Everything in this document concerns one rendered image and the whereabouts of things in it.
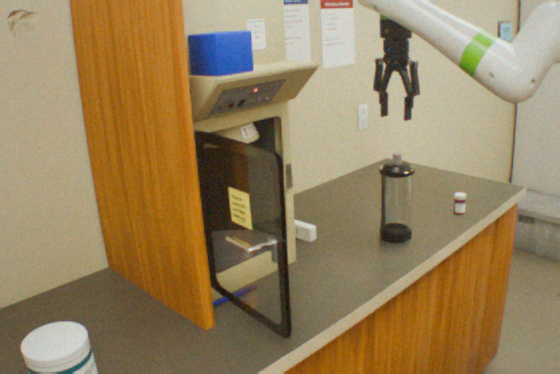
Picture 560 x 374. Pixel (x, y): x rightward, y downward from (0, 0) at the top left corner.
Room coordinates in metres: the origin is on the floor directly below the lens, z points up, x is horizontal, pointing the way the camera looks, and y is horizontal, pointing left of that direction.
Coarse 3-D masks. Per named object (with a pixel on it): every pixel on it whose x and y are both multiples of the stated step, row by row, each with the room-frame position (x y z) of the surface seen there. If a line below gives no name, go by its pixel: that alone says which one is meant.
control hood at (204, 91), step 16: (256, 64) 1.30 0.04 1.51; (272, 64) 1.28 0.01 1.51; (288, 64) 1.26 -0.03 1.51; (304, 64) 1.26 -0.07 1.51; (192, 80) 1.14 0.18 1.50; (208, 80) 1.09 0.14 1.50; (224, 80) 1.09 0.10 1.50; (240, 80) 1.12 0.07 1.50; (256, 80) 1.17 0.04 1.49; (272, 80) 1.21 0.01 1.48; (288, 80) 1.26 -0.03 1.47; (304, 80) 1.31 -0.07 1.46; (192, 96) 1.14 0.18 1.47; (208, 96) 1.10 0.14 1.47; (288, 96) 1.33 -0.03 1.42; (192, 112) 1.14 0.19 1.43; (208, 112) 1.15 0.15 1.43
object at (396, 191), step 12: (384, 180) 1.48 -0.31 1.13; (396, 180) 1.45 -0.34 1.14; (408, 180) 1.46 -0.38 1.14; (384, 192) 1.48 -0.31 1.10; (396, 192) 1.45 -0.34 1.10; (408, 192) 1.46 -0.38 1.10; (384, 204) 1.48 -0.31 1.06; (396, 204) 1.45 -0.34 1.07; (408, 204) 1.47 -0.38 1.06; (384, 216) 1.48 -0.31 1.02; (396, 216) 1.45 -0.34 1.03; (408, 216) 1.47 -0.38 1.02; (384, 228) 1.48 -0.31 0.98; (396, 228) 1.45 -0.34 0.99; (408, 228) 1.47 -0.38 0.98
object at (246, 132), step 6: (234, 126) 1.29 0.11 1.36; (240, 126) 1.30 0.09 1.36; (246, 126) 1.31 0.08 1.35; (252, 126) 1.34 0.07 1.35; (210, 132) 1.29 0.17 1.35; (216, 132) 1.28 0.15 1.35; (222, 132) 1.28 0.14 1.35; (228, 132) 1.28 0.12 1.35; (234, 132) 1.29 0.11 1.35; (240, 132) 1.29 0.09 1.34; (246, 132) 1.30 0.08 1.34; (252, 132) 1.32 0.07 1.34; (234, 138) 1.28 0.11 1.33; (240, 138) 1.28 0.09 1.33; (246, 138) 1.29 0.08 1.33; (252, 138) 1.31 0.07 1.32
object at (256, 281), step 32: (224, 160) 1.05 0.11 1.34; (256, 160) 0.96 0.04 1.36; (224, 192) 1.06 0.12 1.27; (256, 192) 0.96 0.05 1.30; (224, 224) 1.07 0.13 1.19; (256, 224) 0.97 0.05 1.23; (224, 256) 1.08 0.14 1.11; (256, 256) 0.98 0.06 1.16; (224, 288) 1.10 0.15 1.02; (256, 288) 0.99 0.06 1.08; (288, 320) 0.91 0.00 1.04
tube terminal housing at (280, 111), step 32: (192, 0) 1.18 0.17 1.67; (224, 0) 1.25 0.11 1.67; (256, 0) 1.31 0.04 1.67; (192, 32) 1.18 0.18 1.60; (224, 128) 1.23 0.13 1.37; (288, 128) 1.37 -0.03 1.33; (288, 160) 1.37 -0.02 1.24; (288, 192) 1.37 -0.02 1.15; (288, 224) 1.36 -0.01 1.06; (288, 256) 1.36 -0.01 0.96
